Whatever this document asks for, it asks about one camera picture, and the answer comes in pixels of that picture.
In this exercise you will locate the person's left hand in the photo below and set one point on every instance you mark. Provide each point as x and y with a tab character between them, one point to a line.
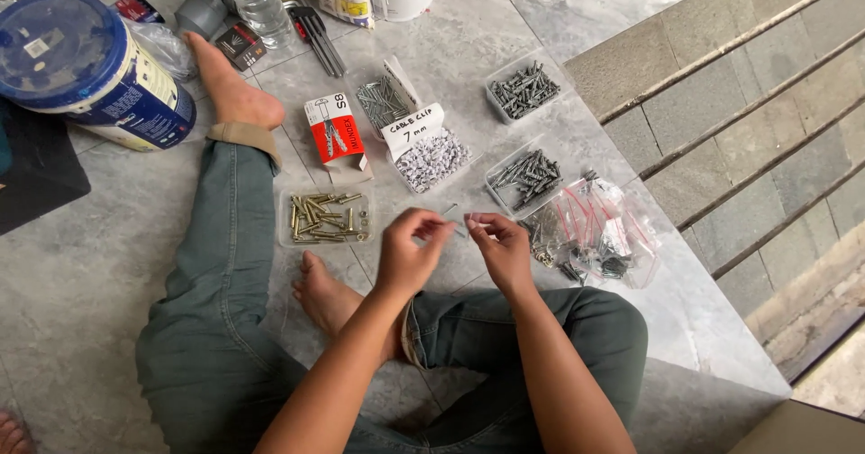
404	255

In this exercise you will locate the person's green trousers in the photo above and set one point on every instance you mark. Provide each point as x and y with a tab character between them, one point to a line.
203	271

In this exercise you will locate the clear water bottle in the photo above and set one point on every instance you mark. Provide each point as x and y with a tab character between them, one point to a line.
262	5

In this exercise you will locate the black mat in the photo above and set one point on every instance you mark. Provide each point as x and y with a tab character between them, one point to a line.
34	177

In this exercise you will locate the red packet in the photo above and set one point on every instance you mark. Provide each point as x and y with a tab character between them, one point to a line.
137	8

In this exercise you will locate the red and white cardboard box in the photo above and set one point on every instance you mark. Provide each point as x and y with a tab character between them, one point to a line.
332	133

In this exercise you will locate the clear tub of grey screws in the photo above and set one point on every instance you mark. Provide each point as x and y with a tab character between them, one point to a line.
526	178
524	90

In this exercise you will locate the brown cardboard carton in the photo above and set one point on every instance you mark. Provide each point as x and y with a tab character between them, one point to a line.
804	434

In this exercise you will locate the white handwritten paper label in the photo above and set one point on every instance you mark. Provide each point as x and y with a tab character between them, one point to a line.
412	130

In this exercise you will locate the blue paint bucket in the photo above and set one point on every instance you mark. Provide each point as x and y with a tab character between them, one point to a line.
74	62

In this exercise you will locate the small steel nail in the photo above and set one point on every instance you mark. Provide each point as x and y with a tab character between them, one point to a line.
449	208

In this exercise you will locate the small black box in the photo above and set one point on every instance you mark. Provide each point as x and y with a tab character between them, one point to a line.
241	45

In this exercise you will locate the heap of clear zip bags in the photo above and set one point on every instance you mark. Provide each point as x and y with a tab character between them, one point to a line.
598	234

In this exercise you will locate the clear tub of brass bolts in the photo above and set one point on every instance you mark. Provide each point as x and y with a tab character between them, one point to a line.
326	217

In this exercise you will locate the person's right foot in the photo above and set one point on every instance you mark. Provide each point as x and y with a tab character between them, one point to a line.
328	298

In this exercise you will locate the black hex key set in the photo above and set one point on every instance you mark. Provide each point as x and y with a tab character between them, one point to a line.
317	38

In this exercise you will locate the clear tub of steel nails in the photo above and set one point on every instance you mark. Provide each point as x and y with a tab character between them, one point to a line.
380	103

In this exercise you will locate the person's right hand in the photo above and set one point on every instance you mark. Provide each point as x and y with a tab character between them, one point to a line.
508	258

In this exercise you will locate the clear plastic bag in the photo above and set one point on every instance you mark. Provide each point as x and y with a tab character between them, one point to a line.
162	45

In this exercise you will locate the person's left foot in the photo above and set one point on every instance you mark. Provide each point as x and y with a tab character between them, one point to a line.
233	89

